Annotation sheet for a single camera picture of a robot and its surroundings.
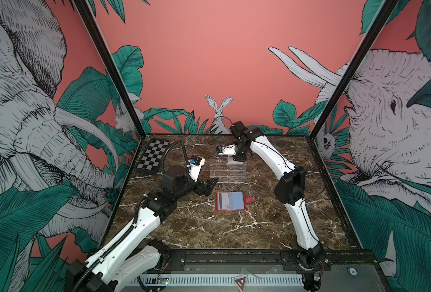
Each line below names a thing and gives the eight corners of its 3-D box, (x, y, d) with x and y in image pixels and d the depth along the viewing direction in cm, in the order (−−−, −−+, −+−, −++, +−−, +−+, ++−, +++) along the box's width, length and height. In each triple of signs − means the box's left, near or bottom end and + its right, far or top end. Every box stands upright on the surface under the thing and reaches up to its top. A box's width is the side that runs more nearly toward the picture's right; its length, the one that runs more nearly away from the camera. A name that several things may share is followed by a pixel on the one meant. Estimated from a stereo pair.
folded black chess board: (138, 171, 104) (135, 167, 101) (154, 142, 119) (152, 138, 116) (157, 174, 103) (155, 170, 100) (170, 144, 118) (169, 140, 115)
